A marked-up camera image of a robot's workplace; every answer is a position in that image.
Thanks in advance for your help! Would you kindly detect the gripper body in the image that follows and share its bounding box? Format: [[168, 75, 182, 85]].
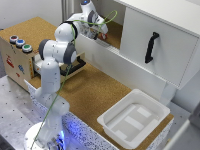
[[85, 13, 110, 39]]

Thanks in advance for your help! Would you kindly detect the white cabinet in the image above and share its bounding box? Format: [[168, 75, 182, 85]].
[[61, 0, 200, 108]]

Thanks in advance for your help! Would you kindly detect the wooden drawer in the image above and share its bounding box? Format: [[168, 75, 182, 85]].
[[31, 50, 88, 80]]

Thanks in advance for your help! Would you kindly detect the wooden drawer box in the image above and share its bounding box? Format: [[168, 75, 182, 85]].
[[0, 16, 88, 92]]

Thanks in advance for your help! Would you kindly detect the green button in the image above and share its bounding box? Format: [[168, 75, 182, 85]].
[[21, 43, 34, 54]]

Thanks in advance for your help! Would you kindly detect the blue button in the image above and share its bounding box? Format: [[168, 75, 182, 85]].
[[15, 38, 26, 49]]

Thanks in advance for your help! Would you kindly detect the white sliding door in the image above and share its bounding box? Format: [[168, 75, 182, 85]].
[[119, 6, 200, 90]]

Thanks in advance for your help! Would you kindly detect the red button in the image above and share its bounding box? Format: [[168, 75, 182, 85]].
[[9, 34, 20, 45]]

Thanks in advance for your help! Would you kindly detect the white plastic box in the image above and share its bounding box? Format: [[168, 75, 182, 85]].
[[96, 88, 172, 150]]

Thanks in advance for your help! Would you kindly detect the black drawer handle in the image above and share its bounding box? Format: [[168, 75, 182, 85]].
[[60, 56, 87, 77]]

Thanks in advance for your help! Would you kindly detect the black door handle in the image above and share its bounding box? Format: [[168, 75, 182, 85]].
[[144, 31, 161, 65]]

